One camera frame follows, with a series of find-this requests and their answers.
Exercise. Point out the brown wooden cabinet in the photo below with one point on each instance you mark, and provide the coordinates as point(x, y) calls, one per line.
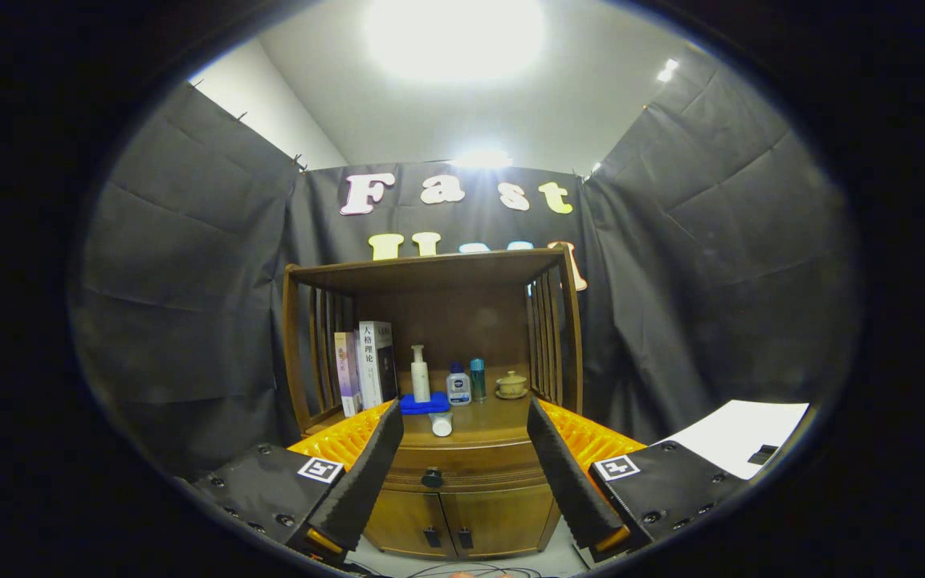
point(430, 273)

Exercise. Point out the brown wooden drawer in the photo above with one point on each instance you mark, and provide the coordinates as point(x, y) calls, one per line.
point(478, 466)

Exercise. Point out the white and black book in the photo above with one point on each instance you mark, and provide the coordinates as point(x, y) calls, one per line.
point(370, 365)

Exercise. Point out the white bottle with blue cap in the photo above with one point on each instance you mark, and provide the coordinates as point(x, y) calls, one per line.
point(458, 389)

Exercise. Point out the white pump bottle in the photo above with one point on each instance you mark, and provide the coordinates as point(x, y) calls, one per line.
point(421, 381)

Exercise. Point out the teal slim bottle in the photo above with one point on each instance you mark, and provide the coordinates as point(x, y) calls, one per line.
point(478, 381)

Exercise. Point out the small ceiling light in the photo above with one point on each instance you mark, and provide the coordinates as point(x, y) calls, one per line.
point(668, 70)

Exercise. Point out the purple book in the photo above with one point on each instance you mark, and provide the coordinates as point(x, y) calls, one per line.
point(348, 373)

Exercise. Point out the blue folded cloth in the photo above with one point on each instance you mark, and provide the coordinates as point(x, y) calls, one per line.
point(418, 407)

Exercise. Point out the small black object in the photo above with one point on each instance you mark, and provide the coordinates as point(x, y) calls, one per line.
point(763, 454)

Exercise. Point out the white table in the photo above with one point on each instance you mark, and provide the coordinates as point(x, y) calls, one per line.
point(727, 437)

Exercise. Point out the tan lidded teacup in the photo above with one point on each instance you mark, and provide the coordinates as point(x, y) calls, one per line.
point(511, 385)

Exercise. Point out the wooden cabinet door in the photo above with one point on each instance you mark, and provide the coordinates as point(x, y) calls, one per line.
point(406, 522)
point(503, 518)

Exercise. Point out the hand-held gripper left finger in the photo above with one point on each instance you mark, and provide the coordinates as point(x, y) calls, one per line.
point(370, 466)

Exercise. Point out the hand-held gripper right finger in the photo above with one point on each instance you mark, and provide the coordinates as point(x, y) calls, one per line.
point(567, 474)

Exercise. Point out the large ceiling light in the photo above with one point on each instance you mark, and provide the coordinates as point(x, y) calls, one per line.
point(454, 36)

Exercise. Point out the black backdrop cloth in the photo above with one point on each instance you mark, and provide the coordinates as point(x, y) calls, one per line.
point(189, 321)

